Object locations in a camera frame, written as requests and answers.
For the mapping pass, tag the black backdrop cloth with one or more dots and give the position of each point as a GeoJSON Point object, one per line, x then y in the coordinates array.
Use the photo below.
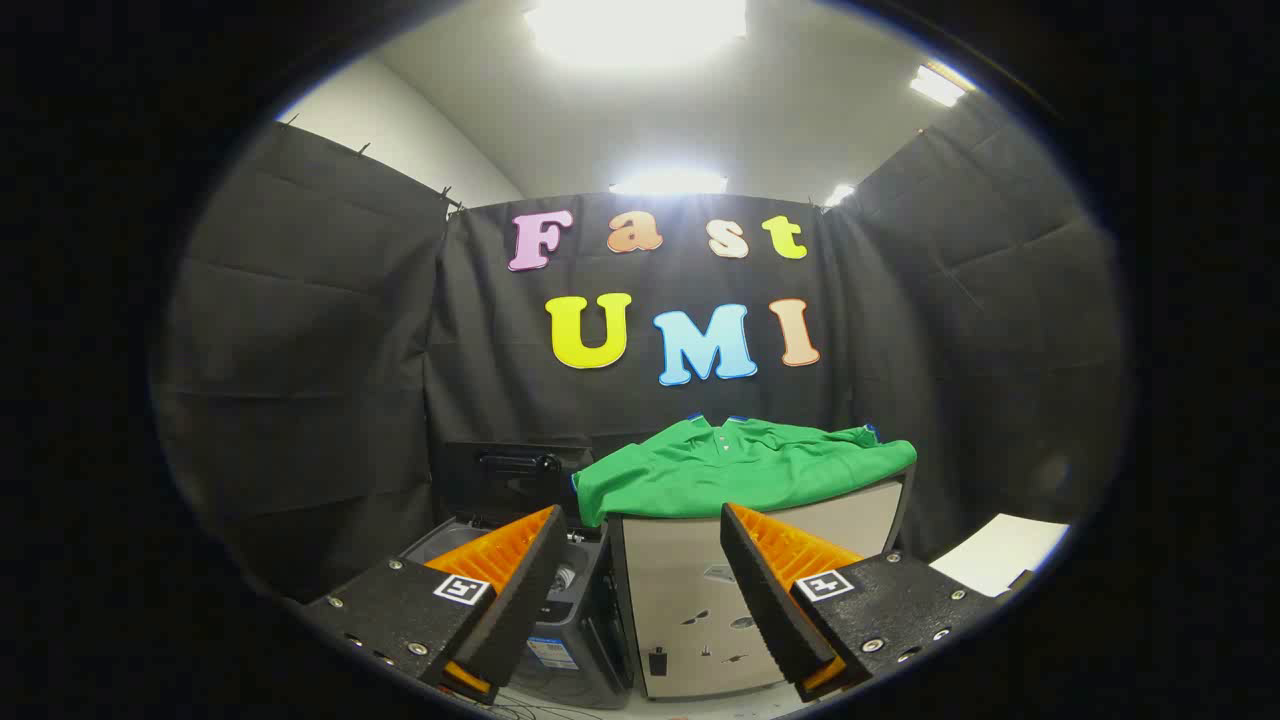
{"type": "Point", "coordinates": [330, 330]}

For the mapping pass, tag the small ceiling light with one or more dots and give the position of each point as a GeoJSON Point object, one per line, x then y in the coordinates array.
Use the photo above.
{"type": "Point", "coordinates": [840, 194]}

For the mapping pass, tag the large ceiling light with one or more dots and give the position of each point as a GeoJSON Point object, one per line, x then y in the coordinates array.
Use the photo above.
{"type": "Point", "coordinates": [635, 28]}

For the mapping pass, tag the green polo shirt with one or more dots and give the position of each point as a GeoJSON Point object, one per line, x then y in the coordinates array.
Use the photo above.
{"type": "Point", "coordinates": [740, 470]}

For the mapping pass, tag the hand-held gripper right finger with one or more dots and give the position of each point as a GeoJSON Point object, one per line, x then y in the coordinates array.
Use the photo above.
{"type": "Point", "coordinates": [770, 600]}

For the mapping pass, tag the grey washing machine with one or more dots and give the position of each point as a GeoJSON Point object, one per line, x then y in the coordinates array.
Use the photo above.
{"type": "Point", "coordinates": [580, 650]}

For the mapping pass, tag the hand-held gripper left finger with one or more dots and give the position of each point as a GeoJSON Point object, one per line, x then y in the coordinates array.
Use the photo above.
{"type": "Point", "coordinates": [520, 590]}

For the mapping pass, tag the ceiling light panel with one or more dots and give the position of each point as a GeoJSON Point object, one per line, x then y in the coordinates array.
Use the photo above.
{"type": "Point", "coordinates": [668, 184]}
{"type": "Point", "coordinates": [937, 86]}

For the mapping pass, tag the white board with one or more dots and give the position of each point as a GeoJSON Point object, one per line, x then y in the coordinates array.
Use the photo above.
{"type": "Point", "coordinates": [1000, 550]}

